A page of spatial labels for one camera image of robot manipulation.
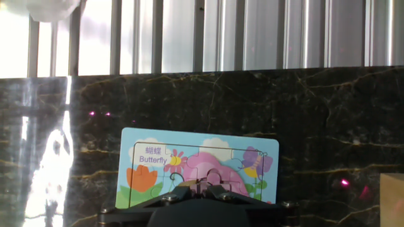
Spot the butterfly puzzle board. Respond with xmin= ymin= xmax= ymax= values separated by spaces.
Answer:
xmin=115 ymin=127 xmax=280 ymax=209

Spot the pink puzzle piece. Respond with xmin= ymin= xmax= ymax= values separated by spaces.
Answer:
xmin=198 ymin=168 xmax=233 ymax=195

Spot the black marble mat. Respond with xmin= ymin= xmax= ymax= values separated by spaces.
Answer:
xmin=0 ymin=65 xmax=404 ymax=227

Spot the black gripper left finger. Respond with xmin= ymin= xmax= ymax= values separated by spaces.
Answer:
xmin=97 ymin=184 xmax=194 ymax=227

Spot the wooden cube block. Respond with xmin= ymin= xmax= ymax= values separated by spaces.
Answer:
xmin=379 ymin=172 xmax=404 ymax=227

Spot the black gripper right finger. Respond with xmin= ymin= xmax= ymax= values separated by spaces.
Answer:
xmin=206 ymin=184 xmax=300 ymax=227

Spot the white crumpled object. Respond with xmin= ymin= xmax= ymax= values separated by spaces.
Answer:
xmin=0 ymin=0 xmax=83 ymax=23

